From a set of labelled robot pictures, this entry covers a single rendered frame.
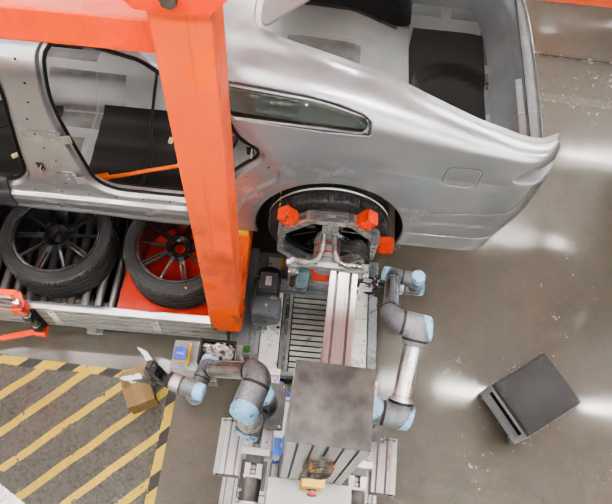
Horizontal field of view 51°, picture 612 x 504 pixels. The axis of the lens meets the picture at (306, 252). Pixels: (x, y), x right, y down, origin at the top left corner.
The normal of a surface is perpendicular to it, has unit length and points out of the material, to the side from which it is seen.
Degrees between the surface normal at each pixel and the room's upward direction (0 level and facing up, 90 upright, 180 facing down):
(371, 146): 80
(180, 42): 90
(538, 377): 0
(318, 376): 0
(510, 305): 0
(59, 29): 90
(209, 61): 90
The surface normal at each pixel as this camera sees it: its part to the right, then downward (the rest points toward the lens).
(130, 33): -0.07, 0.89
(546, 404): 0.06, -0.44
